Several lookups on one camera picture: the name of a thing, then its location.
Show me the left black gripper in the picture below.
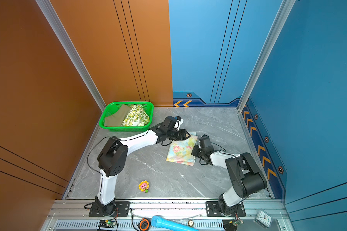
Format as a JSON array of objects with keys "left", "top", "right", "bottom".
[{"left": 166, "top": 128, "right": 191, "bottom": 140}]

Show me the pastel floral skirt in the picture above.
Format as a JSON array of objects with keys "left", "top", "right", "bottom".
[{"left": 166, "top": 132, "right": 198, "bottom": 166}]

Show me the olive green skirt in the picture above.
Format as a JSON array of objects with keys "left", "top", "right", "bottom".
[{"left": 104, "top": 105, "right": 131, "bottom": 127}]

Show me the green plastic basket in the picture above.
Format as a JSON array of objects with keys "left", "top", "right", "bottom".
[{"left": 99, "top": 101, "right": 154, "bottom": 131}]

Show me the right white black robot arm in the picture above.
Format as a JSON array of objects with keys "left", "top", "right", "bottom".
[{"left": 192, "top": 135, "right": 268, "bottom": 216}]

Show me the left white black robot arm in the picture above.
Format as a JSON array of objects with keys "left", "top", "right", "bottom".
[{"left": 93, "top": 116, "right": 191, "bottom": 217}]

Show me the yellow green patterned skirt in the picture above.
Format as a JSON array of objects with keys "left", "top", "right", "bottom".
[{"left": 122, "top": 105, "right": 150, "bottom": 127}]

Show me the yellow flower toy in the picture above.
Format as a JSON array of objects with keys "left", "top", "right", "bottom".
[{"left": 138, "top": 181, "right": 149, "bottom": 193}]

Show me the small brass round knob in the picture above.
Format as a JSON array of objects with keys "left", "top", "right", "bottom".
[{"left": 188, "top": 220, "right": 194, "bottom": 227}]

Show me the right green circuit board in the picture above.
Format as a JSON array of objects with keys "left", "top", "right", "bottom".
[{"left": 229, "top": 218, "right": 244, "bottom": 227}]

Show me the green circuit board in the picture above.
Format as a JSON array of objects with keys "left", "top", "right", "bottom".
[
  {"left": 97, "top": 219, "right": 118, "bottom": 231},
  {"left": 229, "top": 218, "right": 244, "bottom": 227}
]

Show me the blue cylindrical flashlight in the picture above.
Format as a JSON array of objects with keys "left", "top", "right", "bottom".
[{"left": 151, "top": 216, "right": 197, "bottom": 231}]

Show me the small white alarm clock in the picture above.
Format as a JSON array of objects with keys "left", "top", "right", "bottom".
[{"left": 255, "top": 210, "right": 273, "bottom": 228}]

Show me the orange black tape measure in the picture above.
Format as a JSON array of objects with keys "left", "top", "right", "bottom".
[{"left": 138, "top": 218, "right": 150, "bottom": 231}]

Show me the left green circuit board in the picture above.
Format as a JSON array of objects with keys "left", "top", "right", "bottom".
[{"left": 97, "top": 219, "right": 118, "bottom": 231}]

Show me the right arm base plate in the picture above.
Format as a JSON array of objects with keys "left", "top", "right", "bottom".
[{"left": 205, "top": 201, "right": 246, "bottom": 218}]

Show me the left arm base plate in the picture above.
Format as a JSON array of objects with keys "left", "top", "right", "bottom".
[{"left": 88, "top": 201, "right": 130, "bottom": 218}]

